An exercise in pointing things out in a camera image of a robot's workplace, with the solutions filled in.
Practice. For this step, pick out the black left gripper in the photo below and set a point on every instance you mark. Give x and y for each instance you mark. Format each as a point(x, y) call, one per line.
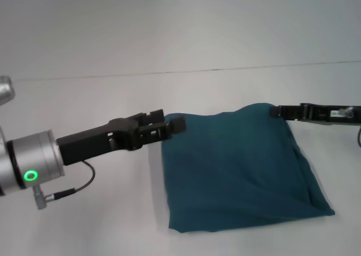
point(96, 141)

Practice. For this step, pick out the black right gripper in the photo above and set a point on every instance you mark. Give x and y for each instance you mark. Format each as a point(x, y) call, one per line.
point(335, 114)

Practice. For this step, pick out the teal T-shirt with pink print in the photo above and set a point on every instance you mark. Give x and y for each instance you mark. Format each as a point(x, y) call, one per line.
point(239, 168)

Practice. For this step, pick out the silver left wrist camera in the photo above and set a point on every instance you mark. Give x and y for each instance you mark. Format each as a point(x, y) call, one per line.
point(5, 91)

